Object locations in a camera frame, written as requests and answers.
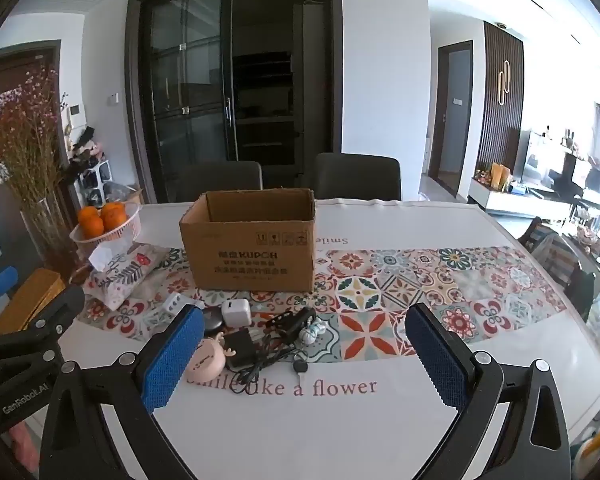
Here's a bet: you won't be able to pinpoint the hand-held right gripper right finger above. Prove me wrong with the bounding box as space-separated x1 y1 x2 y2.
404 302 573 480

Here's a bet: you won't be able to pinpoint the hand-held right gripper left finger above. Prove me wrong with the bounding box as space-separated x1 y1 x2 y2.
39 304 207 480

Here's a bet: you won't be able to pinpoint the black round case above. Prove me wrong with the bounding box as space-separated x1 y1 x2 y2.
200 306 227 337

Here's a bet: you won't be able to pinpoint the black power adapter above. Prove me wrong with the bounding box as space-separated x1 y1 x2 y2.
227 329 257 368

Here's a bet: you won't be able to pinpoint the brown cardboard box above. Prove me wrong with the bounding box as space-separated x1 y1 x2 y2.
179 188 317 293

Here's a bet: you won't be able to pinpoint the black cable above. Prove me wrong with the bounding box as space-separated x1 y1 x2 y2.
230 310 311 386

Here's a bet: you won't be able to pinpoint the pink round gadget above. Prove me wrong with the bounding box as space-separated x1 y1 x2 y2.
186 336 233 377

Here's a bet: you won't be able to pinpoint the white multi-plug adapter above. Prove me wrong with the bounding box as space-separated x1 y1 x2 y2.
162 294 193 317

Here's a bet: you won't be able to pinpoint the glass vase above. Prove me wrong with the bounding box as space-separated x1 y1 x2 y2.
20 195 78 281

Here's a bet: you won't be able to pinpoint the white charger cube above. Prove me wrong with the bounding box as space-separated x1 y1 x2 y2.
221 300 252 330

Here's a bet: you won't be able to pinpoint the floral fabric tissue box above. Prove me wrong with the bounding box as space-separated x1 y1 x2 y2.
82 242 173 311

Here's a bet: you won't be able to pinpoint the white plastic fruit basket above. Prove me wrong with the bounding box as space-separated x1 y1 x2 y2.
69 202 142 253

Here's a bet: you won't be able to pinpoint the orange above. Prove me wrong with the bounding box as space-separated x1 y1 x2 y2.
77 206 105 237
100 202 130 232

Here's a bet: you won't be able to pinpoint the printed patterned tablecloth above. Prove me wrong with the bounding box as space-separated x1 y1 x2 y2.
60 199 600 480

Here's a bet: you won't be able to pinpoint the small white green toy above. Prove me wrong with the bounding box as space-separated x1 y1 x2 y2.
300 321 327 345

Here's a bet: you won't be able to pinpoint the black plug-in gadget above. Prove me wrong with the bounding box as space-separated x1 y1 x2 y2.
270 306 317 341

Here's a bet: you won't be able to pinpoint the grey plastic bag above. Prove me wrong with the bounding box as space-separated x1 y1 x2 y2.
102 180 136 206

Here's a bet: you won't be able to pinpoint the white cubby shelf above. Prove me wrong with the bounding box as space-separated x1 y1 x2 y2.
80 160 112 206

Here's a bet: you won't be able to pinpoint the striped cushion side chair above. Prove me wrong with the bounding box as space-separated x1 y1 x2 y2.
517 217 598 321

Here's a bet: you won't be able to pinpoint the pink dried flowers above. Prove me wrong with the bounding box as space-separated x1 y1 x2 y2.
0 67 68 201

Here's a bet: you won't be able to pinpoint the plush toys pile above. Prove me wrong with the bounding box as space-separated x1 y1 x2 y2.
70 127 103 171

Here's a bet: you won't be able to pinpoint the dark grey dining chair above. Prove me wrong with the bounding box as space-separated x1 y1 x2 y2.
177 161 263 203
314 152 402 201

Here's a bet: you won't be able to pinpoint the white media console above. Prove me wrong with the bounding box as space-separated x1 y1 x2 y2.
469 177 581 216

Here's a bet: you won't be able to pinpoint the yellow bag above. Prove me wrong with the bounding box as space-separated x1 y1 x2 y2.
490 162 512 191

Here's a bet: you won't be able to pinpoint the television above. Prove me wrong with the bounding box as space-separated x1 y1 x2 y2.
522 130 600 196

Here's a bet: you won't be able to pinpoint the dark room door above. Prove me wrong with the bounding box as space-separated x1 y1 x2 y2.
427 40 475 196

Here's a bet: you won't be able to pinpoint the dark glass sliding door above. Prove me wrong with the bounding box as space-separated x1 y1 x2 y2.
125 0 343 203

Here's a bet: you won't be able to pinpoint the gold wall lamp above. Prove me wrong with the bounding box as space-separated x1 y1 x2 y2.
495 59 512 107

